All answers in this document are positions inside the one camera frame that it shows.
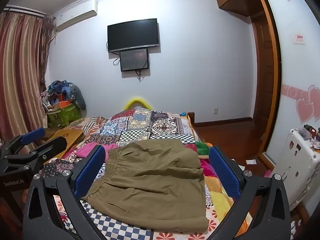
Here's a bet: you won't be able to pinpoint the yellow foam tube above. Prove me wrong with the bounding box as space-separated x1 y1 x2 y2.
124 96 153 111

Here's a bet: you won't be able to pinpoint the green patterned box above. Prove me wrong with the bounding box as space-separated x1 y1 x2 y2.
47 104 82 128

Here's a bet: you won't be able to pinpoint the black wall television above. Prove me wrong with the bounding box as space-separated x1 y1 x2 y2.
107 18 160 53

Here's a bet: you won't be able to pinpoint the olive green pants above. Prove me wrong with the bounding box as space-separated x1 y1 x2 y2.
80 139 209 233

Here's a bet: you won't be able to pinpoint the wooden board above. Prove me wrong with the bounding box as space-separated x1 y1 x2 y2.
46 127 84 156

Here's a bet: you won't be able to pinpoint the white small fridge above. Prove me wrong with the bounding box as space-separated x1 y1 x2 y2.
271 128 320 207

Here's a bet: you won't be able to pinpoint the clutter of small items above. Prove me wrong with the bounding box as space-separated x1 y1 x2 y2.
300 124 320 151

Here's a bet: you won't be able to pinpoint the pink heart stickers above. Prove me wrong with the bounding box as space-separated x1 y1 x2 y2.
282 85 320 123

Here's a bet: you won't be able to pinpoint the white sliding wardrobe door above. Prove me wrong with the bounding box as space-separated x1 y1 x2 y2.
255 0 320 167

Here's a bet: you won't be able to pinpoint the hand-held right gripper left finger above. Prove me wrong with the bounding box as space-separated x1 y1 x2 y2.
22 144 108 240

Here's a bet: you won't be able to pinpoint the white air conditioner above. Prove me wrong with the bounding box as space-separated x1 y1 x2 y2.
55 0 98 30

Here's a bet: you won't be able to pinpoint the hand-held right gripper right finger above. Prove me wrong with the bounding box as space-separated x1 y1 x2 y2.
208 145 292 240

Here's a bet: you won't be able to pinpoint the pink garment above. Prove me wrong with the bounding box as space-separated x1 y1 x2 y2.
76 142 119 162

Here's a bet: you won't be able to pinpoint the striped brown curtain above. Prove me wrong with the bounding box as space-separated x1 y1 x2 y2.
0 11 55 153

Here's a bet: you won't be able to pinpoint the pile of clothes and bags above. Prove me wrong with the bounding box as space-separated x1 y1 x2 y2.
41 80 87 111

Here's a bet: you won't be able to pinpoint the wooden door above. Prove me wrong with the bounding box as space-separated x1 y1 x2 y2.
250 12 275 130

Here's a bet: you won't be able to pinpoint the colourful fleece blanket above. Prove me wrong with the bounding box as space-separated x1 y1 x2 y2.
195 141 253 230

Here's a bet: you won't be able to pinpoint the wooden bed frame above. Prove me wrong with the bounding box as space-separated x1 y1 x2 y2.
186 112 196 128

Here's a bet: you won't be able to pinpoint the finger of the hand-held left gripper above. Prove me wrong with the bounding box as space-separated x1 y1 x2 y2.
0 127 46 159
4 136 68 173

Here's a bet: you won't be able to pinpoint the small black wall monitor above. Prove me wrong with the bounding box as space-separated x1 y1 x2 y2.
119 49 150 72

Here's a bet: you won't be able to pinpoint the patchwork printed blanket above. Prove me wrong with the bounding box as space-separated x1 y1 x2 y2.
40 107 253 240

